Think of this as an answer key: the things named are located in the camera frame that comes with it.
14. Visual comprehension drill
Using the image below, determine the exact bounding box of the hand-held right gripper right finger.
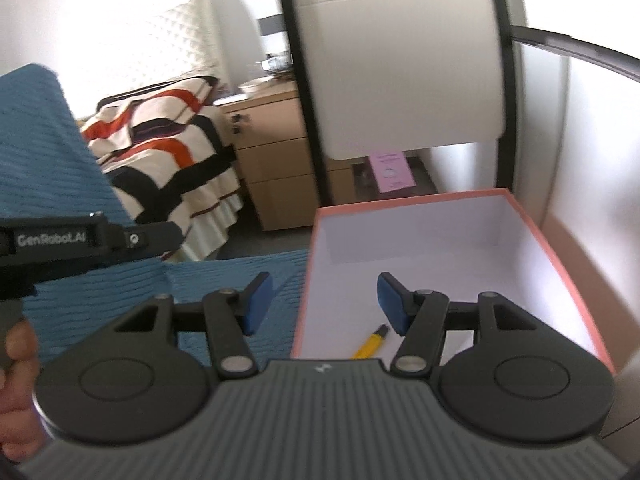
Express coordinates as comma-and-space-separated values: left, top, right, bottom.
376, 272, 538, 375

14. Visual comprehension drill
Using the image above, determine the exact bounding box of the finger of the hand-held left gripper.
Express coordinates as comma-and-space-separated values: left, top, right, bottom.
120, 221, 183, 263

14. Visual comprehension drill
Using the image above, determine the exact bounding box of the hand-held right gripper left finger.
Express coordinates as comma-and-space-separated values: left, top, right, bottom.
115, 272, 274, 380

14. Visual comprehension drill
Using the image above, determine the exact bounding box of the pink cardboard box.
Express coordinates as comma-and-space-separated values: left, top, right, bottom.
291, 187, 617, 376

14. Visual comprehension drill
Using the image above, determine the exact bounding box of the person's left hand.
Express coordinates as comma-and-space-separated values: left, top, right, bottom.
0, 321, 44, 448

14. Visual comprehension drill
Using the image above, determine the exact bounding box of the striped bed blanket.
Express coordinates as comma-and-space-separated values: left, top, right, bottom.
80, 100, 246, 263

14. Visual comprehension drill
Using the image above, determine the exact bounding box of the blue textured cover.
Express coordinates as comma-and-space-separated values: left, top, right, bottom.
0, 62, 311, 376

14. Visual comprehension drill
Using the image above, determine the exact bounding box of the wooden nightstand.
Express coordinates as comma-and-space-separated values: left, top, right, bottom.
220, 80, 357, 233

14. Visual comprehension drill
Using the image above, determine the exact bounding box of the pink paper sheet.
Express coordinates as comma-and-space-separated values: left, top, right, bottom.
369, 150, 416, 194

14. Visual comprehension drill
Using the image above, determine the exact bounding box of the striped pillow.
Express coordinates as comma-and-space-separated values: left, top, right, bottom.
95, 76, 222, 122

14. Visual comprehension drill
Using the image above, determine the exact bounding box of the white quilted headboard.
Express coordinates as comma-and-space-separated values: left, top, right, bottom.
140, 0, 266, 92

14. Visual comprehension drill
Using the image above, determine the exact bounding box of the clutter of small glassware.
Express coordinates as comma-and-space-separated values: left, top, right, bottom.
255, 52, 293, 81

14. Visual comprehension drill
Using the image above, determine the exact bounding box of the white chair with black frame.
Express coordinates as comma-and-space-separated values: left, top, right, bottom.
276, 0, 640, 441

